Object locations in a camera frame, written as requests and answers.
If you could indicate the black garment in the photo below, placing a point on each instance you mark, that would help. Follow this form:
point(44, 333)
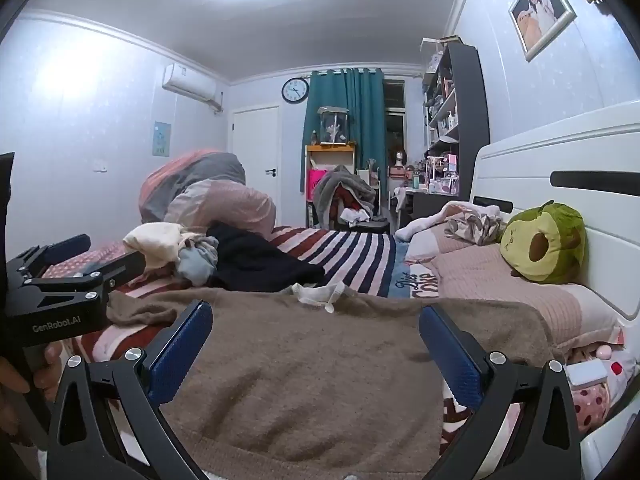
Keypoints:
point(260, 260)

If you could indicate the pink dotted cloth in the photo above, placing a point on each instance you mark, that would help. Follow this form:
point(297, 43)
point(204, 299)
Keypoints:
point(590, 402)

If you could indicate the pink grey rolled quilt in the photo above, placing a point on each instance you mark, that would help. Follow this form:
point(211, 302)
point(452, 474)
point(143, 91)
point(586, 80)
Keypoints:
point(220, 200)

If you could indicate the person's left hand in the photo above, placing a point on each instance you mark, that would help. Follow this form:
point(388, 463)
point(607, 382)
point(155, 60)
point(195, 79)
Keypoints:
point(50, 367)

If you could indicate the framed wall picture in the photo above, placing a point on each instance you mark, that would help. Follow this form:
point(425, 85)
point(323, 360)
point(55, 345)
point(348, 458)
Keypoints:
point(537, 10)

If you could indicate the white air conditioner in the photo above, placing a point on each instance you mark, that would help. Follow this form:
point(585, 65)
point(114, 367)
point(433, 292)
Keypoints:
point(190, 82)

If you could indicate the green avocado plush toy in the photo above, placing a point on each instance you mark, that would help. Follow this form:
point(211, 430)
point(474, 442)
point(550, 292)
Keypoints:
point(557, 240)

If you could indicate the white small cloth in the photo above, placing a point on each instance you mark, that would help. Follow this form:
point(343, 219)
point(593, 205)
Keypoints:
point(315, 294)

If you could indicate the brown white patterned blanket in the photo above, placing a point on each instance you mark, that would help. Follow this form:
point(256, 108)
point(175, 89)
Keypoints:
point(475, 226)

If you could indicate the window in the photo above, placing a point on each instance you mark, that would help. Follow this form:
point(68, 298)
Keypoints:
point(394, 125)

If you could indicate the small blue wall poster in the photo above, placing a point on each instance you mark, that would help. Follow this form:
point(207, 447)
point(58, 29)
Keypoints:
point(162, 138)

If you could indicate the teal curtain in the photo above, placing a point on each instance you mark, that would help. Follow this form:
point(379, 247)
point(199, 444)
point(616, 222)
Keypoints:
point(365, 110)

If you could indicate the cream garment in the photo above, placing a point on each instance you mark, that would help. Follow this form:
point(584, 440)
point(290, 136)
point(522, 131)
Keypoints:
point(155, 242)

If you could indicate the black shelf unit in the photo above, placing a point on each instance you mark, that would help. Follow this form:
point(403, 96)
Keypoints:
point(472, 110)

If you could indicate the white bed headboard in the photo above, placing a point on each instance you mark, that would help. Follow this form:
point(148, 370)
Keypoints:
point(525, 160)

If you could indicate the white pink fleece blanket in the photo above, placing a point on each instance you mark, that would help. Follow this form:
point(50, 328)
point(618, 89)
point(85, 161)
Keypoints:
point(415, 227)

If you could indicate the pink ribbed bedding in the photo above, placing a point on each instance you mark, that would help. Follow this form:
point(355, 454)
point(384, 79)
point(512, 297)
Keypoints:
point(500, 285)

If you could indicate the yellow wooden cabinet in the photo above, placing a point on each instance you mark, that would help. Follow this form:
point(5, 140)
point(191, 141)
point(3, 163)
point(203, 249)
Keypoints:
point(330, 148)

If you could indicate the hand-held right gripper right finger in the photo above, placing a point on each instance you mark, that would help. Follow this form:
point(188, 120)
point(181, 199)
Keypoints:
point(450, 355)

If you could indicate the mannequin head with wig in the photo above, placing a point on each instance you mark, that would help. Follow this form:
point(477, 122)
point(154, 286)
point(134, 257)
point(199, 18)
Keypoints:
point(398, 157)

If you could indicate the brown knit sweater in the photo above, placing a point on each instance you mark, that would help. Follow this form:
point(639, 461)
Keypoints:
point(310, 375)

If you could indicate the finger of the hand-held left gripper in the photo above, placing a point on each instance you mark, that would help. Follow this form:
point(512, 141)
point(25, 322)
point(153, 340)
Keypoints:
point(67, 247)
point(120, 267)

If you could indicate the white door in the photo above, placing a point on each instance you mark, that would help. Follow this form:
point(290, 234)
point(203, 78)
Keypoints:
point(255, 145)

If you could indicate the round wall clock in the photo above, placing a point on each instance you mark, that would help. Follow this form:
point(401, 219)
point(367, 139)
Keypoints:
point(295, 90)

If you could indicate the glass display case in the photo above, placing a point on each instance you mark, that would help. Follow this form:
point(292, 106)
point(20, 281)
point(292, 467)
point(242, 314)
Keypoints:
point(335, 125)

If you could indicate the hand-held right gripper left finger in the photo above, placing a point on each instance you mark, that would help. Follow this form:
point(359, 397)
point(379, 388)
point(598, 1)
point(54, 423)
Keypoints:
point(180, 352)

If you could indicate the pink bag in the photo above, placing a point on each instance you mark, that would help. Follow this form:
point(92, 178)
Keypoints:
point(317, 185)

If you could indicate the grey blue garment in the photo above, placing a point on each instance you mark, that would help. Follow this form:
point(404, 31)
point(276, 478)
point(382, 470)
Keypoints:
point(197, 265)

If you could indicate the pile of clothes on chair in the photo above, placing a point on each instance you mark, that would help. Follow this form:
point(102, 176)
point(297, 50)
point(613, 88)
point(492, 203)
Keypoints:
point(345, 182)

